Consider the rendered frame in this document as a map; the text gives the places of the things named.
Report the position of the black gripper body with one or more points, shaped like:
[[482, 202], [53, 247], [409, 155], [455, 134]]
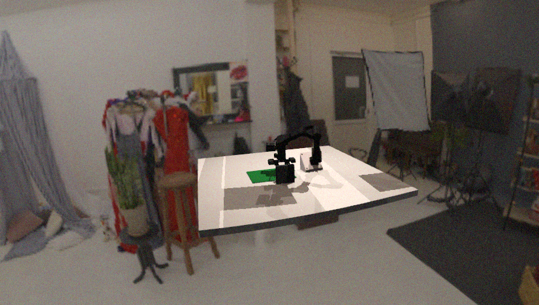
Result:
[[281, 158]]

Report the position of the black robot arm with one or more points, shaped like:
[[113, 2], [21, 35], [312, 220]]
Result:
[[282, 140]]

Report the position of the green flat board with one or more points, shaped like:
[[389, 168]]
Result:
[[259, 176]]

